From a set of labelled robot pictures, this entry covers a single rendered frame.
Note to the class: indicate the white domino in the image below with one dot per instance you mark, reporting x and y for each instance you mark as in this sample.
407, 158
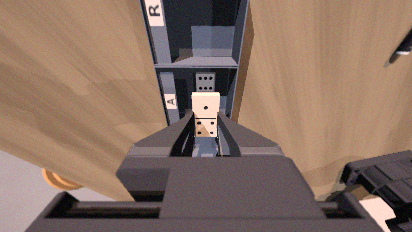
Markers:
205, 81
205, 106

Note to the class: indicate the dark grey rack of bins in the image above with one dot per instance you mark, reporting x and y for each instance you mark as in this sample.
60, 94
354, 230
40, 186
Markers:
189, 36

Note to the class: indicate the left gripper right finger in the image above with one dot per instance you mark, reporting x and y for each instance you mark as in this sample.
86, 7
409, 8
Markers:
243, 142

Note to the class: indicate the black battery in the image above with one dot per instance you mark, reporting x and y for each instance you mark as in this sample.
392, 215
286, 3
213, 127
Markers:
406, 46

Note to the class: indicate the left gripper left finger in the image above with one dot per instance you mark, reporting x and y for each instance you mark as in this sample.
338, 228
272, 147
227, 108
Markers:
169, 140

